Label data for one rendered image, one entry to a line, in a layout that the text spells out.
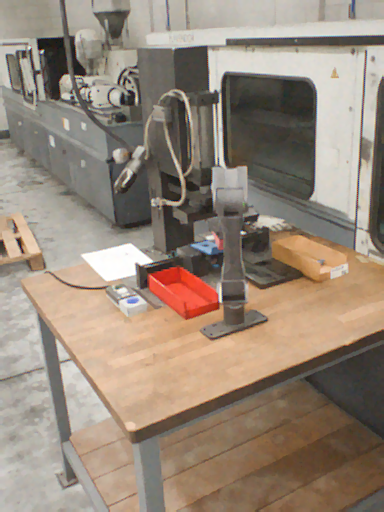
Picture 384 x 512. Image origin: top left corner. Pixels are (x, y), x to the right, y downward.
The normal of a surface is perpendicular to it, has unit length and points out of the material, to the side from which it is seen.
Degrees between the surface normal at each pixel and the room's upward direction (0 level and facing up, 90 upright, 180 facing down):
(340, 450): 0
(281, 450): 0
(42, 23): 90
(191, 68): 90
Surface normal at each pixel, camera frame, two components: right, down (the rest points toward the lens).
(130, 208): 0.44, 0.32
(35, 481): -0.06, -0.92
